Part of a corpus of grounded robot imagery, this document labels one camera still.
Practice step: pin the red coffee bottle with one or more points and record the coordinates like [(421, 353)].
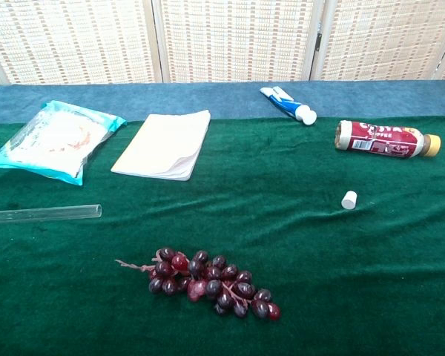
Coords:
[(382, 139)]

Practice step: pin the cream paper notebook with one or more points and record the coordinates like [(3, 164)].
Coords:
[(163, 144)]

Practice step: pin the transparent glass test tube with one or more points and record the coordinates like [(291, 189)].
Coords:
[(59, 213)]

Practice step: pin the dark red grape bunch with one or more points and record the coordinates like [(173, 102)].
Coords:
[(211, 282)]

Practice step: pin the white tube cap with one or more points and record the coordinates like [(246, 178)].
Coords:
[(349, 200)]

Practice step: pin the green velvet cloth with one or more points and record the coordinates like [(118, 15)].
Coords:
[(282, 230)]

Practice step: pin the blue white toothpaste tube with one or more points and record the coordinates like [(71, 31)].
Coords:
[(287, 105)]

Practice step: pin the teal plastic snack packet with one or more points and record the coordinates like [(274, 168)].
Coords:
[(59, 141)]

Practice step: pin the blue table cover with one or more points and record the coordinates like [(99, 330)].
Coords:
[(193, 98)]

